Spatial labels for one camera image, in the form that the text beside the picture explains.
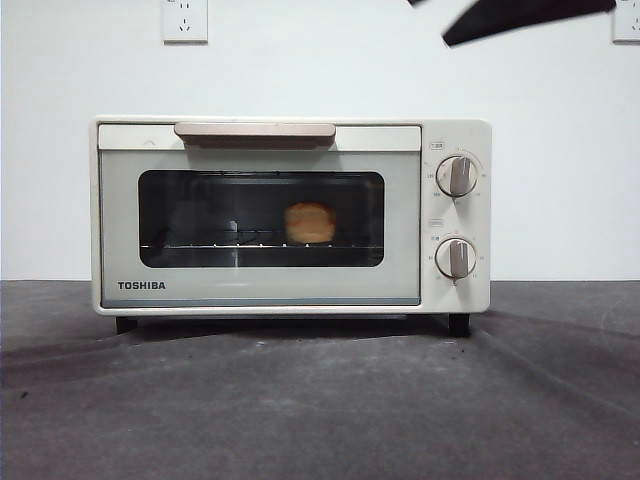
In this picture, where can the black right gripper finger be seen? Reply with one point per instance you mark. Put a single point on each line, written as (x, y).
(420, 2)
(525, 17)

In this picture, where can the golden brown bread loaf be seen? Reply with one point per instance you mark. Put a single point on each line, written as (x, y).
(310, 224)

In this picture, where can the beige oven knob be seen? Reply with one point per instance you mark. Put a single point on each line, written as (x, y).
(457, 176)
(456, 257)

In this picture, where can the cream Toshiba toaster oven body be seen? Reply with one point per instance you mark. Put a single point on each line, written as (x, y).
(430, 300)

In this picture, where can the white wall power outlet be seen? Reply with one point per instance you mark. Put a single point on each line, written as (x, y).
(629, 32)
(184, 31)

